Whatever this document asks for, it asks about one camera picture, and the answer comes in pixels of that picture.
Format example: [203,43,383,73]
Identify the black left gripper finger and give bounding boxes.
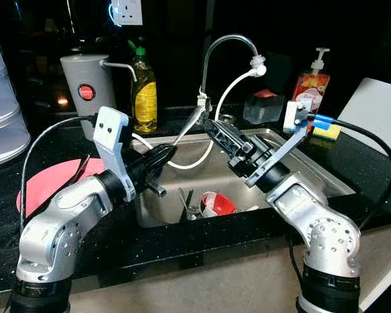
[153,143,181,164]
[153,156,178,180]

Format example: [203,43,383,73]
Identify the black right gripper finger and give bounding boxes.
[204,123,239,157]
[209,119,253,147]

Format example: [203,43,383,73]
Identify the silver metal spoon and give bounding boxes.
[173,104,207,148]

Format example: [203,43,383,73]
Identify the clear container with red item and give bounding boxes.
[242,89,286,125]

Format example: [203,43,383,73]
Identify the red and white bowl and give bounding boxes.
[200,191,238,218]

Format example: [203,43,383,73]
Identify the yellow dish soap bottle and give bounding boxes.
[126,40,159,135]

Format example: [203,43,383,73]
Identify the dark metal utensil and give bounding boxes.
[71,155,93,187]

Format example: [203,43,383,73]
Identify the stainless steel sink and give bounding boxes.
[133,127,356,230]

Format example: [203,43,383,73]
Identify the chrome curved faucet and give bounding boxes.
[196,34,268,126]

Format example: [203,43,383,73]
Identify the yellow sponge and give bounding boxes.
[312,123,343,142]

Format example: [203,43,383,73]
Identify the pink plate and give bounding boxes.
[16,158,109,216]

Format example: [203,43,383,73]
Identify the peach hand soap pump bottle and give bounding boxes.
[293,47,332,115]

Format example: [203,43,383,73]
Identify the white board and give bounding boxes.
[335,77,391,155]

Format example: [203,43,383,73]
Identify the large silver metal pot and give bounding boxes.
[0,18,33,170]

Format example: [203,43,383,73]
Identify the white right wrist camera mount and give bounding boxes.
[244,99,314,189]

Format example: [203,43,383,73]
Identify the white flexible hose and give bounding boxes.
[131,55,268,171]

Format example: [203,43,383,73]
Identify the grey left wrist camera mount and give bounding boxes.
[93,106,137,202]

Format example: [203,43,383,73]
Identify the black handled utensil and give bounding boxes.
[177,188,200,222]

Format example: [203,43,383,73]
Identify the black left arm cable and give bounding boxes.
[20,114,100,217]

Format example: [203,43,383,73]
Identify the black cable with blue tape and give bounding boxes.
[305,113,391,288]

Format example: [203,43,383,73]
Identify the white wall socket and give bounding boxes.
[110,0,145,26]

